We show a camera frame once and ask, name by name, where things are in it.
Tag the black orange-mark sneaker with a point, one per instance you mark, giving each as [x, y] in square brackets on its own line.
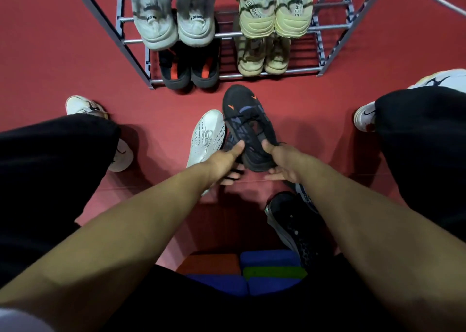
[247, 124]

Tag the white knit sneaker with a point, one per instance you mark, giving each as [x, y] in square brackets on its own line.
[205, 135]

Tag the person's right hand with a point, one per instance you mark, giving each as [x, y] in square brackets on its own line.
[287, 162]

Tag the white design sneaker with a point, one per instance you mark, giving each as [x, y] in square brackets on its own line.
[154, 33]
[196, 30]

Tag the person's black trousers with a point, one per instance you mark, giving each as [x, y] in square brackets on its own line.
[54, 168]

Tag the person's left hand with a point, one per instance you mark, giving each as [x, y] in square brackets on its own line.
[220, 166]

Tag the yellow-beige sneaker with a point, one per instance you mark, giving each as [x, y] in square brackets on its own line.
[277, 64]
[251, 64]

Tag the white shirt sleeve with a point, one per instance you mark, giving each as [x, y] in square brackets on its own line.
[22, 322]

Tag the black shoe with red tab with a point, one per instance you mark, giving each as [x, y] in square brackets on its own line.
[174, 77]
[205, 77]

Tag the person's white worn shoe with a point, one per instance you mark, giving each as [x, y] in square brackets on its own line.
[82, 104]
[449, 79]

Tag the person's left forearm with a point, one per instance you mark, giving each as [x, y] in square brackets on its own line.
[109, 251]

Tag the beige pink sneaker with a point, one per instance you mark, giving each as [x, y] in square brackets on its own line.
[294, 24]
[256, 24]

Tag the person's white left worn shoe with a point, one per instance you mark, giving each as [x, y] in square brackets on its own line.
[82, 104]

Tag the grey metal shoe rack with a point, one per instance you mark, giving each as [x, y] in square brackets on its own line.
[335, 26]

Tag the person's white right worn shoe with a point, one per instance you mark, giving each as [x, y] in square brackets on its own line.
[449, 79]

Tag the person's right forearm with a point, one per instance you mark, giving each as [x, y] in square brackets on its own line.
[382, 241]

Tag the multicolour foam stool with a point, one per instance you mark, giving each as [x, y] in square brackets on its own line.
[269, 259]

